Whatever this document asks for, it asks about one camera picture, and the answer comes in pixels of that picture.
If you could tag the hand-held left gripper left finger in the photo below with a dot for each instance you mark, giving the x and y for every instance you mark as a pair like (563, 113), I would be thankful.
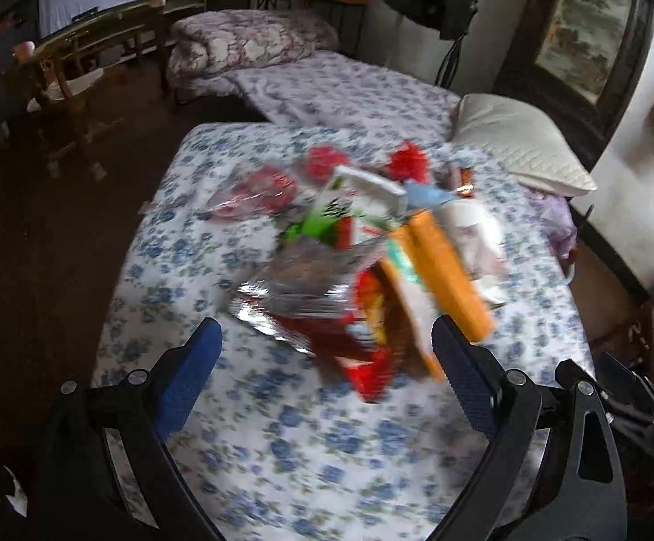
(186, 375)

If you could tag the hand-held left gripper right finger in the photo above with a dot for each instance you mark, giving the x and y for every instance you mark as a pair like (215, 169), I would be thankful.
(467, 375)

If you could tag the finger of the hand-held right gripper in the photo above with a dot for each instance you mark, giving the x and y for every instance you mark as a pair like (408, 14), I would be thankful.
(628, 383)

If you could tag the red snack packet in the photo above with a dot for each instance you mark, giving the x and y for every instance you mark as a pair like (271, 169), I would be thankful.
(372, 372)

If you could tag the orange packet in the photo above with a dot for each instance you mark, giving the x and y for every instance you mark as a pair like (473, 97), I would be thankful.
(445, 270)

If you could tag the blue floral bed sheet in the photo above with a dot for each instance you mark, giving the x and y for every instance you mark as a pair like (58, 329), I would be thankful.
(304, 451)

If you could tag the clear silver plastic bag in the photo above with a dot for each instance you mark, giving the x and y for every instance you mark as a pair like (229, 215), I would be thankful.
(304, 279)

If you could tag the purple cloth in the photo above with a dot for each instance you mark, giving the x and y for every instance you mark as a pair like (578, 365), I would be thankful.
(558, 220)

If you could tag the red clear plastic packet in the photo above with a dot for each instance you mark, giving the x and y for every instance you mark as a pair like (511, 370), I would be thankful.
(253, 194)

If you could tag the small brown wrapper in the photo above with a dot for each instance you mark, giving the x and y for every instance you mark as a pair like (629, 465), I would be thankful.
(462, 180)

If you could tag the white paper scrap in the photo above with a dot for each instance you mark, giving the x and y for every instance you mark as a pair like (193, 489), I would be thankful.
(17, 493)

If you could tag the green white packet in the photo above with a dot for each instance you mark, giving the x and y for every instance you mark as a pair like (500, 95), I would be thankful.
(355, 197)

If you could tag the red crumpled wrapper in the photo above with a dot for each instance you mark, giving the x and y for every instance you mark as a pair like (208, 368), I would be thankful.
(408, 162)
(322, 163)

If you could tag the white quilted pillow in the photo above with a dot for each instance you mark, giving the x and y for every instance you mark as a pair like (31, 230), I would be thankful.
(512, 135)

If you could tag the purple floral bed sheet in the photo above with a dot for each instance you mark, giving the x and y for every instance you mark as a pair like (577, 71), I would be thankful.
(349, 90)

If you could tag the light wooden chair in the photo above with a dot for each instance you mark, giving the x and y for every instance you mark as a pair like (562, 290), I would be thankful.
(73, 84)

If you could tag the folded floral quilt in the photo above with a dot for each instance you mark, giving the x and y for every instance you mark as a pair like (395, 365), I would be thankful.
(236, 45)

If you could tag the pink cup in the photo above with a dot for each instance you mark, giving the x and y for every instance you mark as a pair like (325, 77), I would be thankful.
(24, 52)

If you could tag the dark framed painting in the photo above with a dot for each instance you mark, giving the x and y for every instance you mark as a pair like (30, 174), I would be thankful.
(580, 22)

